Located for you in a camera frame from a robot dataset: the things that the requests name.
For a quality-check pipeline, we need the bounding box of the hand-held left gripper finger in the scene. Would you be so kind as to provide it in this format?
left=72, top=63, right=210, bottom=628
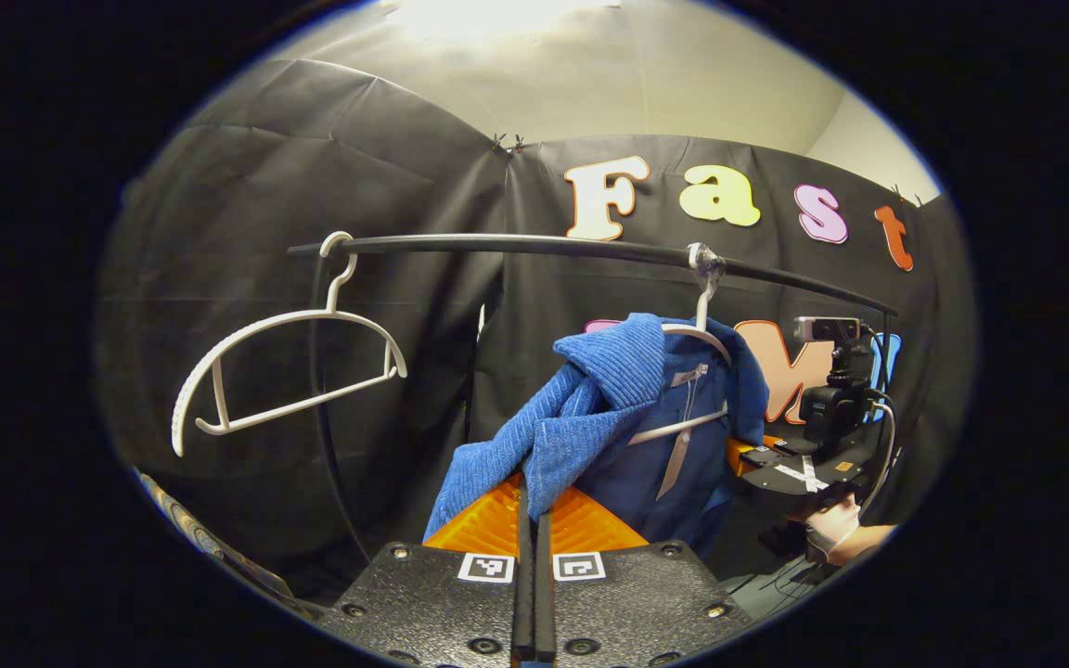
left=319, top=473, right=536, bottom=668
left=535, top=487, right=760, bottom=668

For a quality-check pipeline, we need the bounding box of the blue corduroy jacket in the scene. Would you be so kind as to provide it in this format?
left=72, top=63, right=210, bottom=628
left=423, top=313, right=770, bottom=558

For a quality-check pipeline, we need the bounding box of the patterned laundry hamper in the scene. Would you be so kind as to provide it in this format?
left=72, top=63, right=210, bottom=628
left=135, top=469, right=327, bottom=621

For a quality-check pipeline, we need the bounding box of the white hanger with taped hook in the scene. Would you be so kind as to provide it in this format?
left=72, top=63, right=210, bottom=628
left=625, top=243, right=735, bottom=448

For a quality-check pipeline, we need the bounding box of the plain white plastic hanger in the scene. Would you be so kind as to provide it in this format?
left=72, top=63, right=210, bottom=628
left=170, top=231, right=408, bottom=458

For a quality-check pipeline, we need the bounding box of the black backdrop cloth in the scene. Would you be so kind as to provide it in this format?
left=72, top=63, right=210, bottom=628
left=94, top=58, right=976, bottom=604

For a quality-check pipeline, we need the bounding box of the ceiling light panel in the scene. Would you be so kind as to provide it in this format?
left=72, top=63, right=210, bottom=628
left=395, top=0, right=624, bottom=40

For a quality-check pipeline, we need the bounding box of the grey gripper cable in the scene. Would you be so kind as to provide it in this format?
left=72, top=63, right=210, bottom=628
left=859, top=390, right=897, bottom=520

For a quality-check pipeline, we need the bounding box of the black clothes rail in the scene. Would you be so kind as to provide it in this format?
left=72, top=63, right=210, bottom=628
left=287, top=232, right=899, bottom=558

